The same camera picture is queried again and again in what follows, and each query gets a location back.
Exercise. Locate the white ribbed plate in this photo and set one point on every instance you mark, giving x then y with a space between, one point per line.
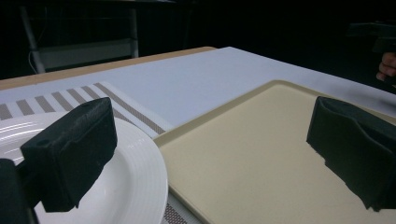
137 174

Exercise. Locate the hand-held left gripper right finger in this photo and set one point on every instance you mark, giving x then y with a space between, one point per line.
355 146

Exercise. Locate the striped white brown placemat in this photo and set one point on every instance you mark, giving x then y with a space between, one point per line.
77 98

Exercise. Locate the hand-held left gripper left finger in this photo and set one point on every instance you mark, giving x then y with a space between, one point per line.
68 149

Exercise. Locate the beige plastic tray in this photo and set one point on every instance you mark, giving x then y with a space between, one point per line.
249 161

